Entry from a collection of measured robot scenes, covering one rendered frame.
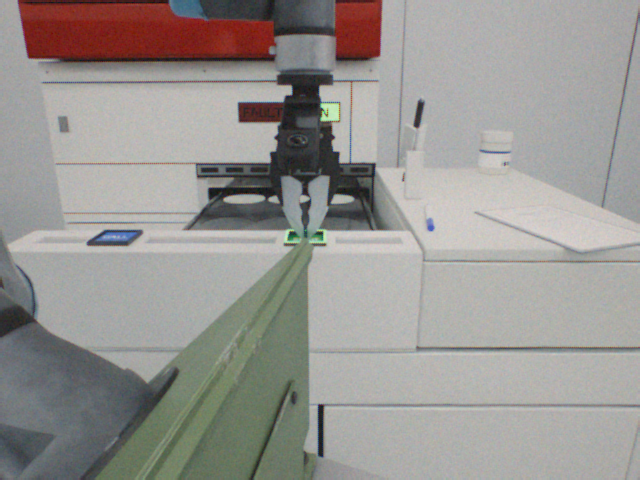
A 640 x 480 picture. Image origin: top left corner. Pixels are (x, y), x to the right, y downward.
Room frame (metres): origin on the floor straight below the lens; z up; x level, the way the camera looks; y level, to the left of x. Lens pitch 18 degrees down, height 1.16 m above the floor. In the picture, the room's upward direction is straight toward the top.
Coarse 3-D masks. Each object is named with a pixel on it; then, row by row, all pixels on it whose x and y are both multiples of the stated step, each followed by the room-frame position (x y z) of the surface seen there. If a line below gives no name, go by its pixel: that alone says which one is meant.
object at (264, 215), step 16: (224, 208) 1.03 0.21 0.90; (240, 208) 1.03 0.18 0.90; (256, 208) 1.03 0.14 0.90; (272, 208) 1.03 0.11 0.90; (304, 208) 1.03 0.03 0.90; (336, 208) 1.03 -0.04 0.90; (352, 208) 1.03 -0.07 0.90; (208, 224) 0.90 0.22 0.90; (224, 224) 0.90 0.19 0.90; (240, 224) 0.90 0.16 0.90; (256, 224) 0.90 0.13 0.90; (272, 224) 0.90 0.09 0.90; (288, 224) 0.90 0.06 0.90; (336, 224) 0.90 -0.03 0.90; (352, 224) 0.90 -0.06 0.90
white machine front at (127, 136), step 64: (64, 64) 1.20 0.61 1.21; (128, 64) 1.20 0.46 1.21; (192, 64) 1.19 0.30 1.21; (256, 64) 1.19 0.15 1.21; (64, 128) 1.19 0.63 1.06; (128, 128) 1.20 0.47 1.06; (192, 128) 1.19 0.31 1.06; (256, 128) 1.19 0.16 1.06; (64, 192) 1.20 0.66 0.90; (128, 192) 1.20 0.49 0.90; (192, 192) 1.19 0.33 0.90
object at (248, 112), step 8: (240, 104) 1.19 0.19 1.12; (248, 104) 1.19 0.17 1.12; (256, 104) 1.19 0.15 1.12; (264, 104) 1.19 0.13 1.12; (272, 104) 1.19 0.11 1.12; (280, 104) 1.19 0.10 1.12; (240, 112) 1.19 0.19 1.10; (248, 112) 1.19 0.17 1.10; (256, 112) 1.19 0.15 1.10; (264, 112) 1.19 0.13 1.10; (272, 112) 1.19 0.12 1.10; (280, 112) 1.19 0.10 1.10; (248, 120) 1.19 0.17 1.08; (256, 120) 1.19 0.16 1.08; (264, 120) 1.19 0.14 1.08; (272, 120) 1.19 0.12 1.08
